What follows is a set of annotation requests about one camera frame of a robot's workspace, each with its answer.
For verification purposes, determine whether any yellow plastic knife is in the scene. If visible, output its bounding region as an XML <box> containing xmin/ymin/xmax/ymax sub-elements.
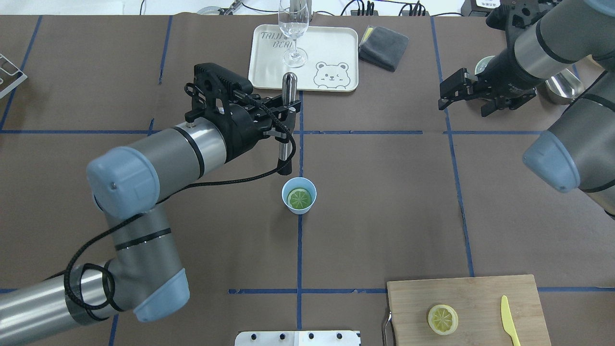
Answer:
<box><xmin>500</xmin><ymin>295</ymin><xmax>521</xmax><ymax>346</ymax></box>

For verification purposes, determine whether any clear wine glass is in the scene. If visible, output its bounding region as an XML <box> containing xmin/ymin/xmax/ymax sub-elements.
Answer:
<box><xmin>278</xmin><ymin>0</ymin><xmax>310</xmax><ymax>68</ymax></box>

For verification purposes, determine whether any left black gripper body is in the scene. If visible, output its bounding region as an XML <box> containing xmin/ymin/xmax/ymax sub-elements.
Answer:
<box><xmin>184</xmin><ymin>63</ymin><xmax>272</xmax><ymax>162</ymax></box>

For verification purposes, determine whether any wooden cutting board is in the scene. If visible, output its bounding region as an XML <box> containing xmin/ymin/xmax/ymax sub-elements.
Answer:
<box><xmin>387</xmin><ymin>274</ymin><xmax>551</xmax><ymax>346</ymax></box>

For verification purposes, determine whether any white wire cup rack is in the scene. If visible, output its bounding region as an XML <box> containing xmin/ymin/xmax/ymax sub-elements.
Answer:
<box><xmin>0</xmin><ymin>54</ymin><xmax>28</xmax><ymax>99</ymax></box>

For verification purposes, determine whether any yellow lemon half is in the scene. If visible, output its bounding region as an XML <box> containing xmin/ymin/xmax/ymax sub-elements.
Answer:
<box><xmin>428</xmin><ymin>304</ymin><xmax>459</xmax><ymax>336</ymax></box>

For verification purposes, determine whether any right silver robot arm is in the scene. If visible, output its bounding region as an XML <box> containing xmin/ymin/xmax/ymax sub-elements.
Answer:
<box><xmin>438</xmin><ymin>0</ymin><xmax>615</xmax><ymax>217</ymax></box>

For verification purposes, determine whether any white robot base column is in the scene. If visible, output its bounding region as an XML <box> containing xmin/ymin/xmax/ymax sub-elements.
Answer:
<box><xmin>234</xmin><ymin>330</ymin><xmax>362</xmax><ymax>346</ymax></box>

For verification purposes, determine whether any light blue plastic cup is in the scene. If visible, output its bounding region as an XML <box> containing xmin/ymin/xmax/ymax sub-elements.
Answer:
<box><xmin>281</xmin><ymin>177</ymin><xmax>317</xmax><ymax>215</ymax></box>

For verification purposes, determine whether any green lime half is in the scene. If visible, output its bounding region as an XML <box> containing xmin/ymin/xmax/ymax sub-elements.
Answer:
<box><xmin>286</xmin><ymin>188</ymin><xmax>313</xmax><ymax>210</ymax></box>

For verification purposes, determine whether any green bowl of ice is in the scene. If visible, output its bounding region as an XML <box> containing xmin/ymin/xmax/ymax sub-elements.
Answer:
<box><xmin>474</xmin><ymin>55</ymin><xmax>494</xmax><ymax>75</ymax></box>

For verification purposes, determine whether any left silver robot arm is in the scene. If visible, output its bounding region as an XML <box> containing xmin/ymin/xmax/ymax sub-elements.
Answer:
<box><xmin>1</xmin><ymin>63</ymin><xmax>301</xmax><ymax>346</ymax></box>

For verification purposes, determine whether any steel muddler black tip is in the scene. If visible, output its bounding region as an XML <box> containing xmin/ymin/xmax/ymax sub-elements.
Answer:
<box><xmin>278</xmin><ymin>72</ymin><xmax>298</xmax><ymax>176</ymax></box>

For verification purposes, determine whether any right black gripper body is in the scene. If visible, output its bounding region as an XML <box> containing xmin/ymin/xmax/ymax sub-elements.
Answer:
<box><xmin>478</xmin><ymin>0</ymin><xmax>567</xmax><ymax>100</ymax></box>

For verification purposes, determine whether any cream bear tray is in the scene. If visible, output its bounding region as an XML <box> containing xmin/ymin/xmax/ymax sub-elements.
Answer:
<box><xmin>248</xmin><ymin>24</ymin><xmax>359</xmax><ymax>92</ymax></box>

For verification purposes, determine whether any grey folded cloth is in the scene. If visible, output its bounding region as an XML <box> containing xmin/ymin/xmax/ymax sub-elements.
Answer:
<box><xmin>358</xmin><ymin>26</ymin><xmax>409</xmax><ymax>72</ymax></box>

